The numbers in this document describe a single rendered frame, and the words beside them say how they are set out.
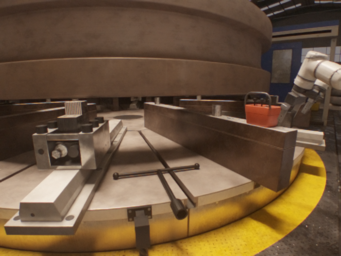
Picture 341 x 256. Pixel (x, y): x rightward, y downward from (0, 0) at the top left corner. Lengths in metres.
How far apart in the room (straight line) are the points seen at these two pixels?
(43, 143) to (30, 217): 0.41
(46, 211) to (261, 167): 1.19
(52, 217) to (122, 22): 1.33
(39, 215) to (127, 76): 0.96
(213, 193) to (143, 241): 0.49
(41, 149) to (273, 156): 1.35
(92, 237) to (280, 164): 1.16
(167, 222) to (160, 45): 1.26
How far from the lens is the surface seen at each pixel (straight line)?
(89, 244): 1.31
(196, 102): 3.49
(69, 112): 1.37
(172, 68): 1.47
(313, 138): 2.46
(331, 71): 0.99
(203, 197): 1.20
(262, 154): 1.31
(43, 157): 1.28
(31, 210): 1.03
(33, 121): 2.33
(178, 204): 1.01
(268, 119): 1.27
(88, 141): 1.15
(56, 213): 0.99
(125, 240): 1.27
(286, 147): 1.25
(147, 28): 1.63
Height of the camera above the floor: 0.93
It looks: 12 degrees down
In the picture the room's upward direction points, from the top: straight up
